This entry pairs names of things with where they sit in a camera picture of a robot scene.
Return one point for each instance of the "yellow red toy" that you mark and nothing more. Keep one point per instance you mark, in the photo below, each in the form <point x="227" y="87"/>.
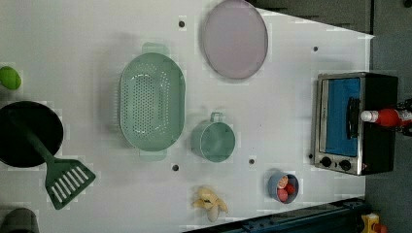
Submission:
<point x="372" y="224"/>

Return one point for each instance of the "pink round plate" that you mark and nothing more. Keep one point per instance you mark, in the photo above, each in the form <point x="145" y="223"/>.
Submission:
<point x="235" y="39"/>

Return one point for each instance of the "blue bowl with fruit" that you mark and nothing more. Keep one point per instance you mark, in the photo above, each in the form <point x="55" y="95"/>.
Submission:
<point x="283" y="187"/>

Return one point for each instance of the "green oval colander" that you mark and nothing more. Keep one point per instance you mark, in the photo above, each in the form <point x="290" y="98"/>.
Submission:
<point x="152" y="102"/>

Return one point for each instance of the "green cup with handle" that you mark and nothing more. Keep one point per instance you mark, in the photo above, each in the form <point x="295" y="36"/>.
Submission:
<point x="213" y="139"/>

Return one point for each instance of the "peeled banana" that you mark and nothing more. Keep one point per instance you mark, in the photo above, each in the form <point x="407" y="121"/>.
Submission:
<point x="211" y="202"/>

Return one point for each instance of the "green slotted spatula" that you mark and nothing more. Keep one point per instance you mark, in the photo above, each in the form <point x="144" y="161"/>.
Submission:
<point x="65" y="178"/>

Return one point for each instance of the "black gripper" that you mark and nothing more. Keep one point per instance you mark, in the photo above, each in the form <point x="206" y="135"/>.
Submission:
<point x="404" y="110"/>

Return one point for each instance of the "grey cylindrical object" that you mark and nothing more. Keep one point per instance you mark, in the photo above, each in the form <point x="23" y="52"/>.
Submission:
<point x="20" y="220"/>

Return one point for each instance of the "black toaster oven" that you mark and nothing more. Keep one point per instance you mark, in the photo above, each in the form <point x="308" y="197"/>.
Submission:
<point x="343" y="141"/>

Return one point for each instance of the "black frying pan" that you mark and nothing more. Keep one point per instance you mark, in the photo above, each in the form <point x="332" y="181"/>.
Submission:
<point x="15" y="150"/>

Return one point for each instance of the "red ketchup bottle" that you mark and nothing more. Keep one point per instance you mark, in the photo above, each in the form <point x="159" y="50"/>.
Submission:
<point x="385" y="117"/>

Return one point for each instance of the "green round fruit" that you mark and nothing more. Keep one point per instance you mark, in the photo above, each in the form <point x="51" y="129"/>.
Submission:
<point x="10" y="78"/>

